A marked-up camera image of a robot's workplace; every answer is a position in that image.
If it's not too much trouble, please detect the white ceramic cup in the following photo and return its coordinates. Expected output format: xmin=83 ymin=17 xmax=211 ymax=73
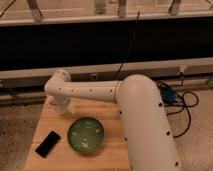
xmin=48 ymin=100 xmax=69 ymax=115

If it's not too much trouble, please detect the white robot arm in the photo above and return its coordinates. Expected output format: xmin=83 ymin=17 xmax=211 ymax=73
xmin=44 ymin=70 xmax=182 ymax=171

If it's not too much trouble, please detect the green ceramic bowl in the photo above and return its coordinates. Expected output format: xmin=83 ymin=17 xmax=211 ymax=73
xmin=67 ymin=117 xmax=105 ymax=154

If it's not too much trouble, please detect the black smartphone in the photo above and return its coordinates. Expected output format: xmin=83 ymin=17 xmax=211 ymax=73
xmin=35 ymin=131 xmax=61 ymax=158

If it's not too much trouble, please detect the wooden board table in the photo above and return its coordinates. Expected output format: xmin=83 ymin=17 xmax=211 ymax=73
xmin=24 ymin=98 xmax=131 ymax=171

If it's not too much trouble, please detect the blue power adapter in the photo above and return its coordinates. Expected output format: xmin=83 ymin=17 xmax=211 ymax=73
xmin=160 ymin=88 xmax=176 ymax=104

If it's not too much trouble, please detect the black floor cable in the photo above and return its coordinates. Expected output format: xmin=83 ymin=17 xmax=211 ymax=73
xmin=156 ymin=71 xmax=200 ymax=140

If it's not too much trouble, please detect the black hanging cable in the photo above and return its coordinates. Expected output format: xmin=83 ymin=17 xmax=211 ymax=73
xmin=111 ymin=9 xmax=142 ymax=82

